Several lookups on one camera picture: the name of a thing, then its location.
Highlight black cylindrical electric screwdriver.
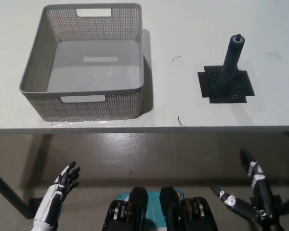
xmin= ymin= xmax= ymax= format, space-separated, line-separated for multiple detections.
xmin=218 ymin=33 xmax=245 ymax=93

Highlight black robot legs with teal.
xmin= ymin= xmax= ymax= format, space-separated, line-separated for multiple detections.
xmin=102 ymin=186 xmax=219 ymax=231

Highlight clear adhesive tape strip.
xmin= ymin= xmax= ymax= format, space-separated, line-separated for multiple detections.
xmin=49 ymin=118 xmax=138 ymax=128

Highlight black tape screwdriver stand patch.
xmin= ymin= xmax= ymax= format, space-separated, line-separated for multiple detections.
xmin=197 ymin=65 xmax=255 ymax=104

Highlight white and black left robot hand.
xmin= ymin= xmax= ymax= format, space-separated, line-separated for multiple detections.
xmin=33 ymin=161 xmax=81 ymax=227

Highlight grey perforated plastic basket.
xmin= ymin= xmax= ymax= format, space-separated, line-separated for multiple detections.
xmin=19 ymin=3 xmax=145 ymax=122

